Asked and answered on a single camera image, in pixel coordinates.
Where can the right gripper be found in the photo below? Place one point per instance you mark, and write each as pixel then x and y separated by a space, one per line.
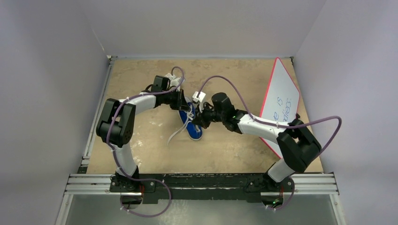
pixel 203 116

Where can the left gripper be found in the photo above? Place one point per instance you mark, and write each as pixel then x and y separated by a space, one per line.
pixel 180 104

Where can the white shoelace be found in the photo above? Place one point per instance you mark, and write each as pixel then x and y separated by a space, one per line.
pixel 180 127

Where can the blue canvas sneaker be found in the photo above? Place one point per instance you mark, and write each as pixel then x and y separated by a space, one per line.
pixel 199 128

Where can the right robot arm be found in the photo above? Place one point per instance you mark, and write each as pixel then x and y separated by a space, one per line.
pixel 297 144

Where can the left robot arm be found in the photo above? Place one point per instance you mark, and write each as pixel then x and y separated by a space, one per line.
pixel 116 124

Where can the small white cardboard box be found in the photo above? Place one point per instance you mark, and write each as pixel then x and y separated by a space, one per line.
pixel 176 82

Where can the red framed whiteboard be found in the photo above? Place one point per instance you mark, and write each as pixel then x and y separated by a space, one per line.
pixel 281 99

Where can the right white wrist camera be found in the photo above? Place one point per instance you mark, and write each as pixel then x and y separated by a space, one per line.
pixel 198 98

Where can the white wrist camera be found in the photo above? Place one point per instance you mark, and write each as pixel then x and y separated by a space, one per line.
pixel 168 76
pixel 198 98

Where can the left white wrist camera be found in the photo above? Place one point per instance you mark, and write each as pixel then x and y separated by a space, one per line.
pixel 168 76

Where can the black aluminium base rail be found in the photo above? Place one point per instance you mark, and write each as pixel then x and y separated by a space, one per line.
pixel 249 187

